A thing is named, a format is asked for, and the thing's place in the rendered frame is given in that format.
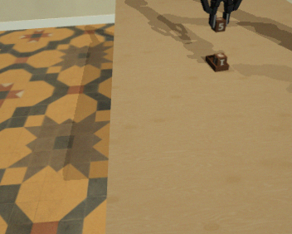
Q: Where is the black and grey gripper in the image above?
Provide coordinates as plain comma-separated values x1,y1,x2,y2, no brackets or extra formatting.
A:
201,0,242,28

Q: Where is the brown wooden tray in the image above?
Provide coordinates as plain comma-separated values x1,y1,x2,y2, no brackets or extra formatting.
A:
205,55,229,72

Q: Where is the brown calendar cube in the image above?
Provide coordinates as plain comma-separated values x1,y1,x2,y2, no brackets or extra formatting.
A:
212,17,226,32
213,53,227,66

